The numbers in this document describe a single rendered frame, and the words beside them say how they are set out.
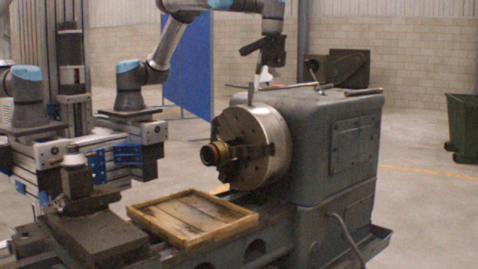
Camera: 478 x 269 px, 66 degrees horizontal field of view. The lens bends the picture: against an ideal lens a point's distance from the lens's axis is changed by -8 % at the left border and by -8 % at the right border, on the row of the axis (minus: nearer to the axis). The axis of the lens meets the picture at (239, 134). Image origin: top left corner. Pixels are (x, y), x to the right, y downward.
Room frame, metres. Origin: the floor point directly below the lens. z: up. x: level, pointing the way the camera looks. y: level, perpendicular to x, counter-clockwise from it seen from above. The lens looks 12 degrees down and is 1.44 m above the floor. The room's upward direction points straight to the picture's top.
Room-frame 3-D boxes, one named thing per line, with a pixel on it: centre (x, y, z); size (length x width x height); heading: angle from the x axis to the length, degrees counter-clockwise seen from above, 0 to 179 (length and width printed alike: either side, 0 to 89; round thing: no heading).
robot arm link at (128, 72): (1.85, 0.51, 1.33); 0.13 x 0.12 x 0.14; 134
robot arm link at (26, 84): (1.46, 0.83, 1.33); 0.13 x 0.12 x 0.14; 73
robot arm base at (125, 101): (1.85, 0.52, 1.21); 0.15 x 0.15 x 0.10
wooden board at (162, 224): (1.26, 0.17, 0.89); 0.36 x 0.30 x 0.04; 44
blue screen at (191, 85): (8.21, 1.19, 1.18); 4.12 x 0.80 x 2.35; 22
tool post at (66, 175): (1.07, 0.47, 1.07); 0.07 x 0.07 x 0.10; 44
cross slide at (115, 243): (1.03, 0.44, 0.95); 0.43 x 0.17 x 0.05; 44
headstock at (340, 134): (1.74, -0.31, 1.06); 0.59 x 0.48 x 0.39; 134
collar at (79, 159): (1.07, 0.48, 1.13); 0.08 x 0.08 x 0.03
